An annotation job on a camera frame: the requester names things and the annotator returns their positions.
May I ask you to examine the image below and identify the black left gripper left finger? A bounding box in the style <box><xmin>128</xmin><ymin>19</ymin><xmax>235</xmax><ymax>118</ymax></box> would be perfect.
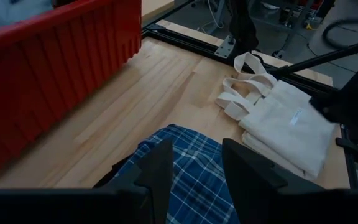
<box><xmin>104</xmin><ymin>138</ymin><xmax>175</xmax><ymax>224</ymax></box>

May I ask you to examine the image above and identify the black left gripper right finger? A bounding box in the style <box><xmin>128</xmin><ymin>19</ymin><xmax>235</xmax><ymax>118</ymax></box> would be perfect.
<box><xmin>222</xmin><ymin>138</ymin><xmax>289</xmax><ymax>224</ymax></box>

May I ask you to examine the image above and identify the cream canvas tote bag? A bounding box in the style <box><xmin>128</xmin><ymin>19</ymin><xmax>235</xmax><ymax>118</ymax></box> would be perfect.
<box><xmin>214</xmin><ymin>52</ymin><xmax>337</xmax><ymax>179</ymax></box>
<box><xmin>240</xmin><ymin>129</ymin><xmax>320</xmax><ymax>182</ymax></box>

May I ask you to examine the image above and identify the red plastic bin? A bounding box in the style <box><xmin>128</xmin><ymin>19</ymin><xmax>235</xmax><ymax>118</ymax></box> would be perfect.
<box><xmin>0</xmin><ymin>0</ymin><xmax>143</xmax><ymax>180</ymax></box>

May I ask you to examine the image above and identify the light wood desk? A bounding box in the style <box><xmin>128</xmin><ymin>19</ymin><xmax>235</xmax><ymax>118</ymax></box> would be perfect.
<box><xmin>140</xmin><ymin>0</ymin><xmax>175</xmax><ymax>23</ymax></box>

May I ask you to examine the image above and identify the silver metal bracket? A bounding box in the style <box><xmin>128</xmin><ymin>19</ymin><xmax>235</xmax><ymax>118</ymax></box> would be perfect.
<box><xmin>214</xmin><ymin>34</ymin><xmax>237</xmax><ymax>59</ymax></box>

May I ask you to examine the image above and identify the black looped cable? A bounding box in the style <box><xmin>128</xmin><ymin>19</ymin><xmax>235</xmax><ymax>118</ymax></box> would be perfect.
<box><xmin>321</xmin><ymin>17</ymin><xmax>358</xmax><ymax>50</ymax></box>

